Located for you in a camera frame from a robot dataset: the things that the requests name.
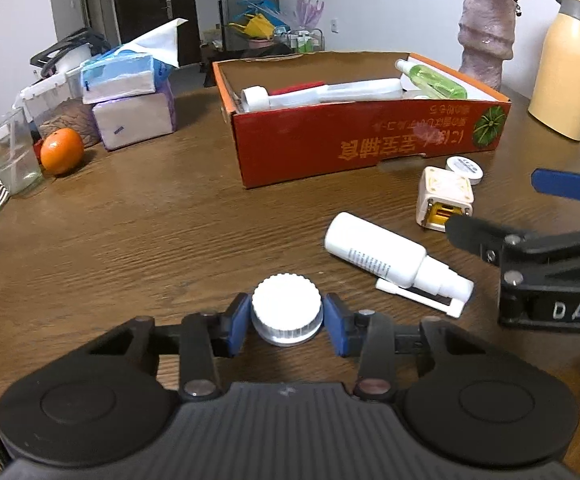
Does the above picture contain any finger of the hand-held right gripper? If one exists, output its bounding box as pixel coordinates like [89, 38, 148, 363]
[531, 167, 580, 206]
[445, 215, 580, 267]

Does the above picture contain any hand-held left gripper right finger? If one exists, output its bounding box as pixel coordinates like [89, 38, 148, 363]
[322, 292, 476, 402]

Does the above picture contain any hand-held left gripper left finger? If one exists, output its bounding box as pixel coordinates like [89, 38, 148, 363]
[87, 292, 251, 402]

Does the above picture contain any white cube charger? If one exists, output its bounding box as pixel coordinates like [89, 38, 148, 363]
[416, 166, 475, 233]

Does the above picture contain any white ridged jar lid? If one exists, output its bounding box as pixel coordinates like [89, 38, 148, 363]
[251, 273, 325, 347]

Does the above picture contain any orange cardboard box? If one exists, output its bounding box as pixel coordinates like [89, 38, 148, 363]
[212, 51, 513, 190]

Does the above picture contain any small round white tin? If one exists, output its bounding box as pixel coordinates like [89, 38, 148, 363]
[445, 156, 486, 187]

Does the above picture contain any white spray bottle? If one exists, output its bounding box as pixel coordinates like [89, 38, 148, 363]
[324, 212, 475, 318]

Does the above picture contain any cream thermos jug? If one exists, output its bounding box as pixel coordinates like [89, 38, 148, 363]
[528, 0, 580, 142]

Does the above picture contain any green spray bottle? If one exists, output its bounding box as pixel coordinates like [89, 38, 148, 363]
[395, 58, 468, 100]

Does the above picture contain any pink ceramic vase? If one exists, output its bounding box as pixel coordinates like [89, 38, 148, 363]
[457, 0, 516, 92]

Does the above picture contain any long white tube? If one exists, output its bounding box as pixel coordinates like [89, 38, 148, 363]
[241, 78, 403, 113]

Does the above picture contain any purple tissue pack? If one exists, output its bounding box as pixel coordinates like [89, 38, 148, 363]
[92, 80, 177, 152]

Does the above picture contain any red flat item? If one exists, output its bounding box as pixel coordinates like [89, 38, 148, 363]
[270, 81, 325, 96]

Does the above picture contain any orange fruit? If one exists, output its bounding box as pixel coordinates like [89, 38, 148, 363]
[40, 127, 85, 177]

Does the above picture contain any metal rolling cart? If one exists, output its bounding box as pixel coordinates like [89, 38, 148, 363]
[287, 27, 325, 53]

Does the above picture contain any blue tissue pack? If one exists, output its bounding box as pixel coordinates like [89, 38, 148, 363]
[80, 45, 173, 105]

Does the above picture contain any clear plastic cup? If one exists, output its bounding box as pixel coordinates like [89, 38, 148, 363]
[0, 108, 44, 196]

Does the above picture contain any purple feather decoration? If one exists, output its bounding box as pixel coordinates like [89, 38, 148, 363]
[295, 0, 327, 28]

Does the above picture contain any clear container with white lid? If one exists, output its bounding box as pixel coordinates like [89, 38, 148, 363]
[18, 72, 101, 148]

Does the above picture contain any white tissue sheet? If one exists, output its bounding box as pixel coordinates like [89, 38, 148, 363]
[120, 18, 189, 68]

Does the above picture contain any yellow bag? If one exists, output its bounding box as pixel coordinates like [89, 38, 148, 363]
[228, 14, 275, 41]

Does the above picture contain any blue bag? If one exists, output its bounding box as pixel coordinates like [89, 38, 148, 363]
[237, 0, 291, 28]

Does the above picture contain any stack of black plastic parts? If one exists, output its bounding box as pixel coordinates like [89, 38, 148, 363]
[30, 30, 110, 68]

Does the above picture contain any dark brown door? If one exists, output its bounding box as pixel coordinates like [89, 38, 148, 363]
[111, 0, 178, 46]

